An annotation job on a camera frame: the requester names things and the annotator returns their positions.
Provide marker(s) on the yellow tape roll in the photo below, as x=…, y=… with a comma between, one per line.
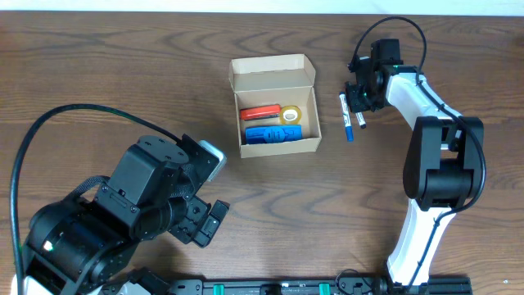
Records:
x=290, y=115

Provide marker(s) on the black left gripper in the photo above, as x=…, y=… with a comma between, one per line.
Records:
x=186, y=227

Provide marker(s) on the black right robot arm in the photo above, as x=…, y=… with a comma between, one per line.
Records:
x=445, y=167

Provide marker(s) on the blue plastic case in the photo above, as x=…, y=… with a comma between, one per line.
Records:
x=273, y=134

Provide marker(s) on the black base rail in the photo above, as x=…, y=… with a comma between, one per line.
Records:
x=144, y=281

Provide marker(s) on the cardboard box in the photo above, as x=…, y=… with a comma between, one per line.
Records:
x=286, y=80

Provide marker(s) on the blue marker pen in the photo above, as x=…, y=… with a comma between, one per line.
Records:
x=346, y=117

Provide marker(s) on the red stapler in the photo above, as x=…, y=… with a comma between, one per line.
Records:
x=260, y=113

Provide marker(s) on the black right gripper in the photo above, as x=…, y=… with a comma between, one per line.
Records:
x=354, y=103

